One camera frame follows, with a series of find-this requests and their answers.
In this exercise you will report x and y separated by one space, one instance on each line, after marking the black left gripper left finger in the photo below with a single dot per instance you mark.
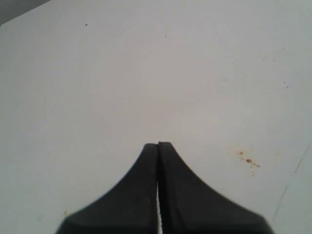
130 207

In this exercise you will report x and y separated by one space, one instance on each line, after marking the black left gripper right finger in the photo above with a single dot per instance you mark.
189 206

